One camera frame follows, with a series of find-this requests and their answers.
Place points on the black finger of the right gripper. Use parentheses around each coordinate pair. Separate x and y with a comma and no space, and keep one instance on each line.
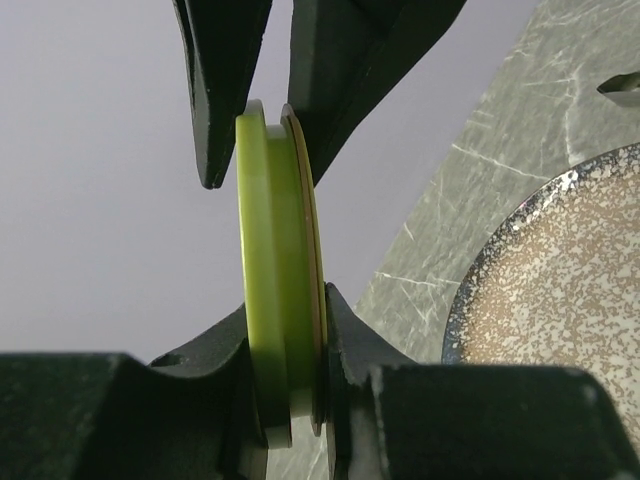
(346,56)
(222,41)

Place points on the speckled ceramic plate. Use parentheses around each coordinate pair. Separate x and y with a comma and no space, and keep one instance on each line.
(558,281)

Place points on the green round lid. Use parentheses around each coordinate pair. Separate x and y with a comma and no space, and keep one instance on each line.
(282,273)

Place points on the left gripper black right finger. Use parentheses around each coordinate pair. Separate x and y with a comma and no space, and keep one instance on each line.
(389,417)

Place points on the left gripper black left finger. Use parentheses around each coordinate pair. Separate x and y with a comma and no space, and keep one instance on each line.
(189,414)

